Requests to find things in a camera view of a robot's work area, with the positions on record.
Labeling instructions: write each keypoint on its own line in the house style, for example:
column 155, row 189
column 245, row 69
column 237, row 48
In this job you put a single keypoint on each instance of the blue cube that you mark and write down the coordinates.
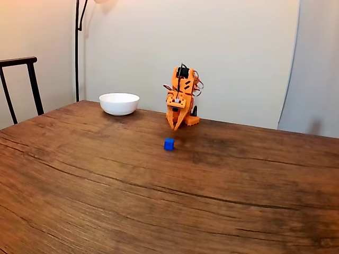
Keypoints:
column 168, row 144

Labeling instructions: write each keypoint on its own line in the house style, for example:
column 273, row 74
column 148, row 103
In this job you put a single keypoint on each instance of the white ceramic bowl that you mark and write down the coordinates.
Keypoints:
column 119, row 104

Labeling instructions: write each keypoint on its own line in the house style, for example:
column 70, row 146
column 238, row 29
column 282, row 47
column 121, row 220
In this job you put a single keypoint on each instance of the black table clamp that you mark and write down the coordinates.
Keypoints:
column 195, row 111

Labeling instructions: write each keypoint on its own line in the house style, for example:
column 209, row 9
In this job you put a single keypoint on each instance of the black floor lamp pole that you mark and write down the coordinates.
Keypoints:
column 77, row 53

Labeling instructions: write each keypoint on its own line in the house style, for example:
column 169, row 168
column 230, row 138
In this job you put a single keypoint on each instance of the white curtain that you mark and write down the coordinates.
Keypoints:
column 315, row 66

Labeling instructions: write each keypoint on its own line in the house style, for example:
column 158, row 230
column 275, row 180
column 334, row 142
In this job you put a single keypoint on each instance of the pale lamp shade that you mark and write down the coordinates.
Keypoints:
column 106, row 1

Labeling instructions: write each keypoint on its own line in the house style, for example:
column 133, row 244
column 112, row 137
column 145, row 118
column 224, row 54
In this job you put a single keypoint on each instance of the black chair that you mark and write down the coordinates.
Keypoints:
column 32, row 79

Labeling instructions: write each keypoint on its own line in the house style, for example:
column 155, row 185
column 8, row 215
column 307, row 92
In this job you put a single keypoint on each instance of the orange gripper camera mount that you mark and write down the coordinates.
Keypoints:
column 182, row 99

